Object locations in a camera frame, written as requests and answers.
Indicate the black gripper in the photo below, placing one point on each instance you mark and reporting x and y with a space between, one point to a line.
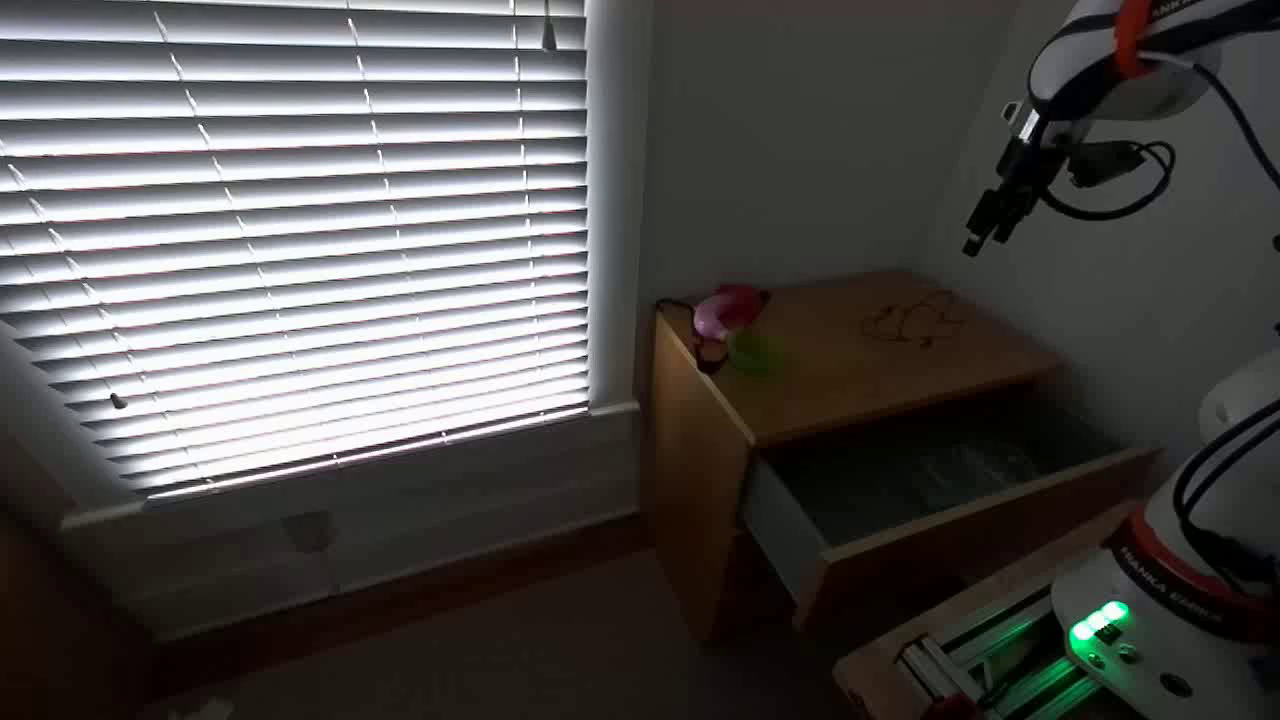
1033 163

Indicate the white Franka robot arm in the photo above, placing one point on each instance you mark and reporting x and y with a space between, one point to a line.
1180 63

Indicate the wooden nightstand drawer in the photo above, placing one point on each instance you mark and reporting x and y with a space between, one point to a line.
933 524

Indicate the wooden nightstand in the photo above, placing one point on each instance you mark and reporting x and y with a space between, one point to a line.
855 352

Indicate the green toy piece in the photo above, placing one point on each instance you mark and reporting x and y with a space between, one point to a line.
757 352

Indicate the pink plush toy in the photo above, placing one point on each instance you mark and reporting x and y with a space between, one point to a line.
727 315

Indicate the device with green light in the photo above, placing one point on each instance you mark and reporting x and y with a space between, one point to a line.
995 661

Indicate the wooden robot mounting platform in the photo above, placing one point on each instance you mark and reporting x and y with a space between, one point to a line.
884 667

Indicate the white window sill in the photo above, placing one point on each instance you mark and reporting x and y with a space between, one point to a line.
345 463

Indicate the white window blinds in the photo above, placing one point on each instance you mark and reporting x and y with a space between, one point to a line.
293 225

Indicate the wooden baseboard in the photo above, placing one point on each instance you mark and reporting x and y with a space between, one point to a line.
400 600

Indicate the wall power outlet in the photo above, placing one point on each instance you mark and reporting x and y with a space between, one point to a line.
310 533

